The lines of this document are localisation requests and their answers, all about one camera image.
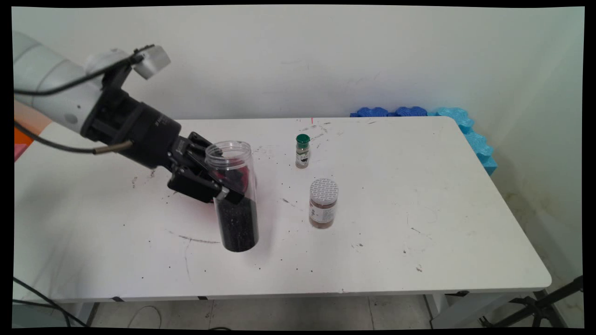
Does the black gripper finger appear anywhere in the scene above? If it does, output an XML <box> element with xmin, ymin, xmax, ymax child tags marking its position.
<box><xmin>185</xmin><ymin>132</ymin><xmax>224</xmax><ymax>162</ymax></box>
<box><xmin>167</xmin><ymin>163</ymin><xmax>245</xmax><ymax>205</ymax></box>

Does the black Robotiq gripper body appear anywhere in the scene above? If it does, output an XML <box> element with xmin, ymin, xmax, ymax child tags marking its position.
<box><xmin>80</xmin><ymin>88</ymin><xmax>190</xmax><ymax>174</ymax></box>

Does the clear jar with black seeds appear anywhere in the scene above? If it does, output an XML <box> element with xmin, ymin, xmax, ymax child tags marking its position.
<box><xmin>205</xmin><ymin>141</ymin><xmax>259</xmax><ymax>253</ymax></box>

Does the red bowl with black seeds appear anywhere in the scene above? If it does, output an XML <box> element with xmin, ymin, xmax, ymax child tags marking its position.
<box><xmin>223</xmin><ymin>163</ymin><xmax>257</xmax><ymax>205</ymax></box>

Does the green-capped small spice bottle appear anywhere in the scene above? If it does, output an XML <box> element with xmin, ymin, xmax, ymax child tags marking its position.
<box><xmin>295</xmin><ymin>134</ymin><xmax>311</xmax><ymax>169</ymax></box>

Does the orange pink board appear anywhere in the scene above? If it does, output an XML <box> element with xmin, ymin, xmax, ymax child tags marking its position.
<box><xmin>14</xmin><ymin>101</ymin><xmax>53</xmax><ymax>161</ymax></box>

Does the white-lidded brown spice jar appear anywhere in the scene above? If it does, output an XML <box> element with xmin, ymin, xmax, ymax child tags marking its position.
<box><xmin>309</xmin><ymin>178</ymin><xmax>339</xmax><ymax>229</ymax></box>

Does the white table leg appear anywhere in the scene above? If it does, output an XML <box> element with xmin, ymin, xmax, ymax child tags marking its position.
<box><xmin>70</xmin><ymin>302</ymin><xmax>99</xmax><ymax>327</ymax></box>

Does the light blue foam mat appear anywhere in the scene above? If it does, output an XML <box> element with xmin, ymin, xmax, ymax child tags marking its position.
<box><xmin>428</xmin><ymin>107</ymin><xmax>498</xmax><ymax>176</ymax></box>

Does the black tripod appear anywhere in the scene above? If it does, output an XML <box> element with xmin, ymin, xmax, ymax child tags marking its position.
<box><xmin>480</xmin><ymin>275</ymin><xmax>583</xmax><ymax>328</ymax></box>

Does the black cable with brass end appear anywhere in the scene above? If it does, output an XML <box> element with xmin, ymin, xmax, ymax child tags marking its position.
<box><xmin>13</xmin><ymin>121</ymin><xmax>135</xmax><ymax>155</ymax></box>

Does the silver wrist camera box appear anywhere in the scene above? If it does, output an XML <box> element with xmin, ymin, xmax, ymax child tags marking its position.
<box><xmin>133</xmin><ymin>45</ymin><xmax>171</xmax><ymax>80</ymax></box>

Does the black camera cable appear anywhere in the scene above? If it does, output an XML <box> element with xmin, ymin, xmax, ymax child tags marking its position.
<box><xmin>13</xmin><ymin>45</ymin><xmax>155</xmax><ymax>96</ymax></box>

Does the grey floor cable loop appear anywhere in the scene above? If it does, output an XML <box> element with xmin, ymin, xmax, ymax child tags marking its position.
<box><xmin>128</xmin><ymin>306</ymin><xmax>162</xmax><ymax>328</ymax></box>

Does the black floor cable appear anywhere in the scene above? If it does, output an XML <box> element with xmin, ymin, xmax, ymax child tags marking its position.
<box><xmin>13</xmin><ymin>278</ymin><xmax>89</xmax><ymax>328</ymax></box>

